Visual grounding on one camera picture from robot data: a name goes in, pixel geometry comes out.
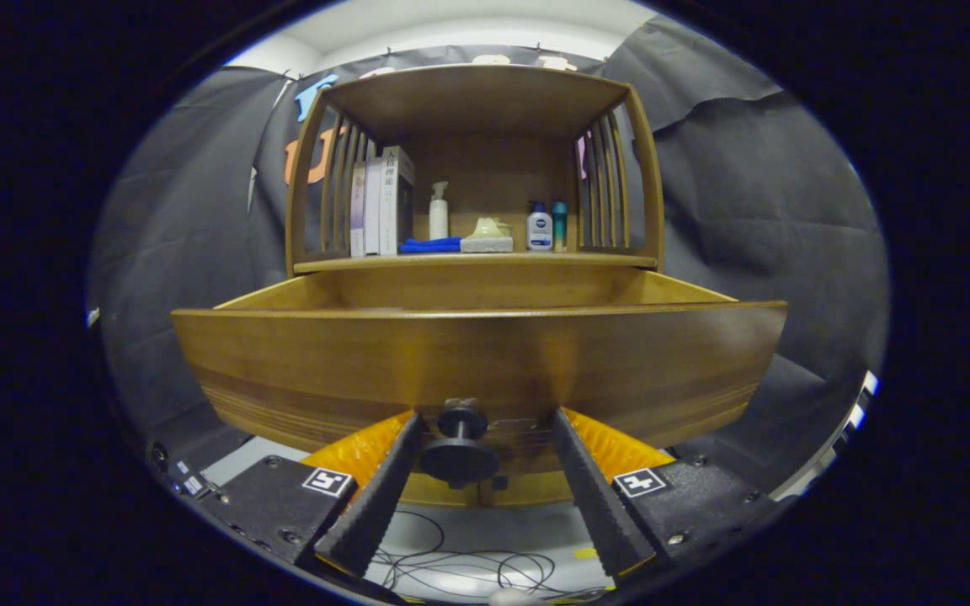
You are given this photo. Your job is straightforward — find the white and black book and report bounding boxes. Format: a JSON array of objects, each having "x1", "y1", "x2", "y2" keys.
[{"x1": 379, "y1": 146, "x2": 415, "y2": 255}]

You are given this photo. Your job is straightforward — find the white lotion bottle blue cap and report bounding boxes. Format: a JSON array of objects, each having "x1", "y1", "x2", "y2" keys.
[{"x1": 526, "y1": 201, "x2": 554, "y2": 252}]

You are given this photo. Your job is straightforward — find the wooden cabinet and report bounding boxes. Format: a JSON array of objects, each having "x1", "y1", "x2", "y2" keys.
[{"x1": 285, "y1": 65, "x2": 665, "y2": 274}]

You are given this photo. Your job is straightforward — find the white pump bottle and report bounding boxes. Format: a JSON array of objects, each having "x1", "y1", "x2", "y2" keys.
[{"x1": 429, "y1": 181, "x2": 450, "y2": 241}]

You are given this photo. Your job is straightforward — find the wooden countertop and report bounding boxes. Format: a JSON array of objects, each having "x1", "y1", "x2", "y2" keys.
[{"x1": 293, "y1": 250, "x2": 658, "y2": 274}]

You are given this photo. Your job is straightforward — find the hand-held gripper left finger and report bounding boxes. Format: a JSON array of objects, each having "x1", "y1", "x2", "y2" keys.
[{"x1": 199, "y1": 410, "x2": 424, "y2": 580}]

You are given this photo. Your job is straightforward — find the thin white book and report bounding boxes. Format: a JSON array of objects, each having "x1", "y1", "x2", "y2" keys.
[{"x1": 364, "y1": 157, "x2": 384, "y2": 256}]

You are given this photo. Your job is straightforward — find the wooden drawer with black knob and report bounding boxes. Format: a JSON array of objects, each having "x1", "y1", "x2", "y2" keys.
[{"x1": 171, "y1": 268, "x2": 789, "y2": 510}]

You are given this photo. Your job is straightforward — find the black floor cables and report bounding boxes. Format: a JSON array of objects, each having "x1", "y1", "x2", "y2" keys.
[{"x1": 367, "y1": 509, "x2": 604, "y2": 603}]

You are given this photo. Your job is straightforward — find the black equipment box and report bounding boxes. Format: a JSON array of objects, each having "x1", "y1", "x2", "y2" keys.
[{"x1": 148, "y1": 442, "x2": 225, "y2": 502}]

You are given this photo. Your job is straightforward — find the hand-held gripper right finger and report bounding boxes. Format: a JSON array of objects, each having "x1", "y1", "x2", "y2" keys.
[{"x1": 551, "y1": 407, "x2": 776, "y2": 580}]

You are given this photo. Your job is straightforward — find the purple spine book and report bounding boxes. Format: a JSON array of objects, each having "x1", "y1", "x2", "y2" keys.
[{"x1": 349, "y1": 162, "x2": 367, "y2": 258}]

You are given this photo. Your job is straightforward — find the pale green brush grey pad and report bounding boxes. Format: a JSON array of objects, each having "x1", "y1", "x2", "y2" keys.
[{"x1": 460, "y1": 217, "x2": 514, "y2": 253}]

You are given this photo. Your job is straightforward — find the white and black board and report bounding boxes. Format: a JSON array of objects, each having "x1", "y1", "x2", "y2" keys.
[{"x1": 771, "y1": 370, "x2": 880, "y2": 502}]

